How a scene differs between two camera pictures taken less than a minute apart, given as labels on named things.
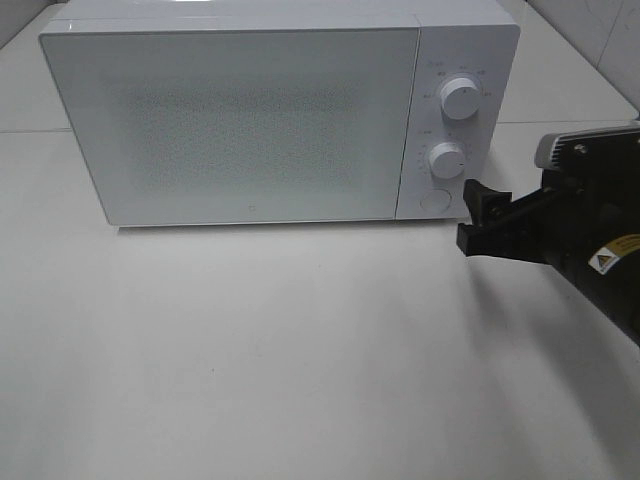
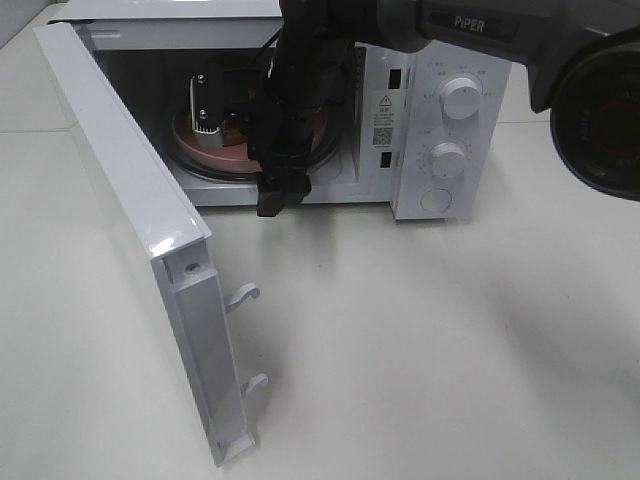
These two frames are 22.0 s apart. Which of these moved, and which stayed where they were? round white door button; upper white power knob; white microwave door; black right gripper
Moved: white microwave door; black right gripper
Stayed: upper white power knob; round white door button
